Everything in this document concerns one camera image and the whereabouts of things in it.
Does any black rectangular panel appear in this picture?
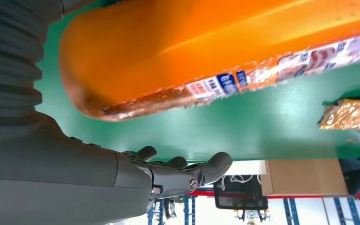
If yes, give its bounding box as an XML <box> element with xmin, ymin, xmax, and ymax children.
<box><xmin>213</xmin><ymin>175</ymin><xmax>269</xmax><ymax>211</ymax></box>

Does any blue red storage rack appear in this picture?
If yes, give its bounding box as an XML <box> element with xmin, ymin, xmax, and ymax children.
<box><xmin>147</xmin><ymin>186</ymin><xmax>360</xmax><ymax>225</ymax></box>

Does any brown cardboard box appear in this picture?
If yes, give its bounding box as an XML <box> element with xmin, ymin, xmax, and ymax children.
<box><xmin>261</xmin><ymin>159</ymin><xmax>350</xmax><ymax>197</ymax></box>

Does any dark blue bag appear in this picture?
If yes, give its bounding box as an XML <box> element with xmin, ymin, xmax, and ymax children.
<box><xmin>338</xmin><ymin>157</ymin><xmax>360</xmax><ymax>196</ymax></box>

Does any yellow tape mat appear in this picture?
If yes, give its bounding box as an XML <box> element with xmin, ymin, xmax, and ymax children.
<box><xmin>318</xmin><ymin>97</ymin><xmax>360</xmax><ymax>144</ymax></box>

